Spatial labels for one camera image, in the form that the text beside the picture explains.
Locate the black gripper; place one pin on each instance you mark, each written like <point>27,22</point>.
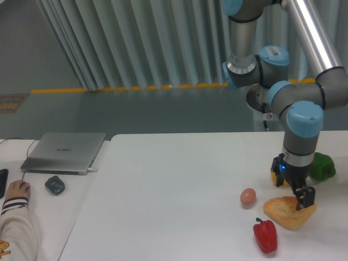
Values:
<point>296,177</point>

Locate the triangular golden bread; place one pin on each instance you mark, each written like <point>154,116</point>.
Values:
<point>283,211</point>

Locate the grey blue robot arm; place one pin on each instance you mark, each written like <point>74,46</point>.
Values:
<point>299,107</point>

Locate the cream sleeve forearm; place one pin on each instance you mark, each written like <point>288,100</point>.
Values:
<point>18,235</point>

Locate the person's hand on mouse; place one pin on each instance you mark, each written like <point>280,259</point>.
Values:
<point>18,189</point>

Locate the green bell pepper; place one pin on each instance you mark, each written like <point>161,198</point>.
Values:
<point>323,167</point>

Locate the brown egg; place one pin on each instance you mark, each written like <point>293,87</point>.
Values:
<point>248,197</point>

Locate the red bell pepper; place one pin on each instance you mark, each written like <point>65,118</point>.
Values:
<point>265,234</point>

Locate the dark grey small tray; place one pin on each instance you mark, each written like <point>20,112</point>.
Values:
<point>55,185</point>

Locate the silver closed laptop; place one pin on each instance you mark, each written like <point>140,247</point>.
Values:
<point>64,153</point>

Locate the black keyboard edge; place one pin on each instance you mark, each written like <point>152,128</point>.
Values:
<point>3,181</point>

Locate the brown floor sign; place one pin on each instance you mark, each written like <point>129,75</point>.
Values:
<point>11,102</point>

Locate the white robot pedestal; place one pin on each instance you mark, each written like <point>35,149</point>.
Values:
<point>264,120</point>

